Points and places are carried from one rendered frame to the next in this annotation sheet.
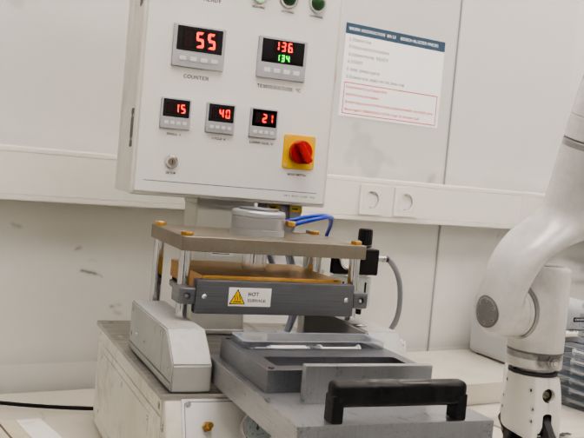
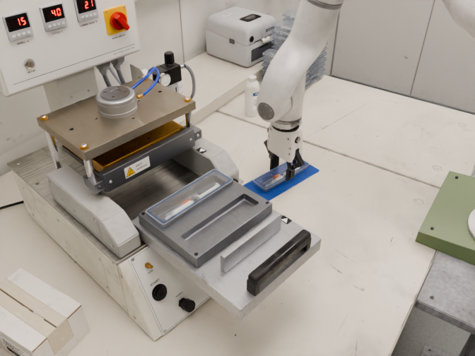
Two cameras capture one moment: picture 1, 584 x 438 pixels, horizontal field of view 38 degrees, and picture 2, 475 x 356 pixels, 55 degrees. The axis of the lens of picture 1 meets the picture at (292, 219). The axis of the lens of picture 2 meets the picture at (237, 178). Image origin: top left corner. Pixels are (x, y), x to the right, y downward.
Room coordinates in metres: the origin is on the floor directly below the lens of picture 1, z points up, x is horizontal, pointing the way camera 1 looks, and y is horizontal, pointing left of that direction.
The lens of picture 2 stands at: (0.38, 0.16, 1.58)
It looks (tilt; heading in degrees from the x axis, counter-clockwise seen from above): 38 degrees down; 336
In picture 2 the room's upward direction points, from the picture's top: straight up
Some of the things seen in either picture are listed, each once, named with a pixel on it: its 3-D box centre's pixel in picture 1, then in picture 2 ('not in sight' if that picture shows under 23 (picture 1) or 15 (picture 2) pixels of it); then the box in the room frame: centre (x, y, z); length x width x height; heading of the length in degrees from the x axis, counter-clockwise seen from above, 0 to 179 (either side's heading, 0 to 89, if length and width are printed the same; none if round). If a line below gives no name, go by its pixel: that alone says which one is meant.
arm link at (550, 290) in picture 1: (537, 306); (287, 91); (1.30, -0.39, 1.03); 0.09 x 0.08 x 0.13; 123
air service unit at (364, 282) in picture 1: (350, 271); (165, 82); (1.45, -0.11, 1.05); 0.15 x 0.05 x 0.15; 112
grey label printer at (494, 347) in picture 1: (532, 328); (241, 35); (2.09, -0.61, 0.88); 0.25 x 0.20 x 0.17; 26
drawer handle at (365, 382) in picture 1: (397, 400); (280, 260); (0.84, -0.12, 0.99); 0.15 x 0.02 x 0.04; 112
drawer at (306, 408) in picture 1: (337, 382); (223, 229); (0.96, -0.07, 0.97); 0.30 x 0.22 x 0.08; 22
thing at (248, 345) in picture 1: (308, 346); (191, 198); (1.05, -0.03, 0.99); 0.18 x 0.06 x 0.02; 113
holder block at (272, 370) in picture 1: (321, 362); (206, 212); (1.01, -0.05, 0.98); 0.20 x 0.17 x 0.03; 112
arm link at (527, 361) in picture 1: (534, 359); (286, 119); (1.30, -0.39, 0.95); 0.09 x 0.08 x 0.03; 17
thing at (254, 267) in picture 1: (259, 264); (124, 126); (1.25, 0.04, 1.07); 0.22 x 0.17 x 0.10; 112
